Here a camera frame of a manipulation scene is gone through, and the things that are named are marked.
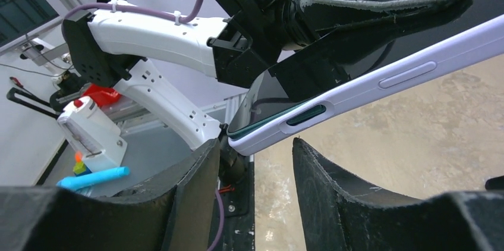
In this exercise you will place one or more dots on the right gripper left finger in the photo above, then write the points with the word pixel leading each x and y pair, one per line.
pixel 170 211

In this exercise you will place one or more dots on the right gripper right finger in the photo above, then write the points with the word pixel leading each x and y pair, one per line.
pixel 341 211

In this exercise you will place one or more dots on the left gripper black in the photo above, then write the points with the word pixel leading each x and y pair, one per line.
pixel 267 5

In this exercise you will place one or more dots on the phone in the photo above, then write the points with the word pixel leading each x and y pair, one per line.
pixel 344 71

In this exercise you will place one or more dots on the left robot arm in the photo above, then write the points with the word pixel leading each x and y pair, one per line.
pixel 116 44

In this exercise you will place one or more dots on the light blue marker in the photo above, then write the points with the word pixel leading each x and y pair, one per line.
pixel 84 181

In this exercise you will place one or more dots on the white device red button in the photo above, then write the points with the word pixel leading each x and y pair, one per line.
pixel 92 133

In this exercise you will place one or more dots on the red object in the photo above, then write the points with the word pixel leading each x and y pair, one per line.
pixel 102 95

